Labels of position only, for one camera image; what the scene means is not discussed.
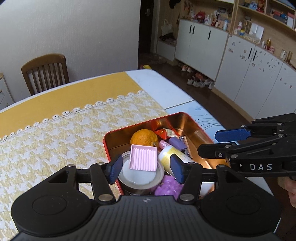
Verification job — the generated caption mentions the purple bumpy toy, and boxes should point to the purple bumpy toy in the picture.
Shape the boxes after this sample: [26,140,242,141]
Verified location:
[154,175,183,200]

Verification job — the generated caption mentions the purple plastic block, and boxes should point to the purple plastic block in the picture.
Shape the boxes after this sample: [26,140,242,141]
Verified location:
[169,137,187,152]

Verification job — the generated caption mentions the clear tape roll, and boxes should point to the clear tape roll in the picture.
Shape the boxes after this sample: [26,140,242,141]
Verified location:
[118,151,165,195]

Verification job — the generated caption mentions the pink ridged tray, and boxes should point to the pink ridged tray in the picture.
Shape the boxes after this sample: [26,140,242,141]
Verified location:
[129,145,158,172]

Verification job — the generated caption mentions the white yellow label bottle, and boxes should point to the white yellow label bottle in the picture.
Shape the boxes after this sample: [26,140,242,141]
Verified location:
[158,145,194,176]

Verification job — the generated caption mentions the person's right hand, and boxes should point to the person's right hand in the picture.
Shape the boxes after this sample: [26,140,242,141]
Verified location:
[285,177,296,208]

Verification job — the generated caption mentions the red metal tin box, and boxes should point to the red metal tin box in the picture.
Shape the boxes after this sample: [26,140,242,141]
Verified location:
[102,111,228,197]

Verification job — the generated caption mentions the red snack packet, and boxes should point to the red snack packet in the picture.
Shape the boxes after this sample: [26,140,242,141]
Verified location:
[154,128,178,140]

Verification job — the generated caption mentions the orange fruit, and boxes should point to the orange fruit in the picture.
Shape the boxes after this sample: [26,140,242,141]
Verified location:
[130,129,159,147]

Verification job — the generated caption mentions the yellow houndstooth tablecloth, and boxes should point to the yellow houndstooth tablecloth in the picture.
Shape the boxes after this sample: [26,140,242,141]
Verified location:
[1,69,166,240]

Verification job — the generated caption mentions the white storage cabinets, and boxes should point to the white storage cabinets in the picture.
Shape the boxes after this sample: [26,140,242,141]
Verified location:
[155,0,296,121]

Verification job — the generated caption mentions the brown wooden chair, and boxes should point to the brown wooden chair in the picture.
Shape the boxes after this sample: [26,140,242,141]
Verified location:
[21,54,70,95]

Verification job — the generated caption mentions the white drawer sideboard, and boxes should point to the white drawer sideboard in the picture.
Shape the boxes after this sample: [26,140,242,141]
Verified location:
[0,73,15,110]

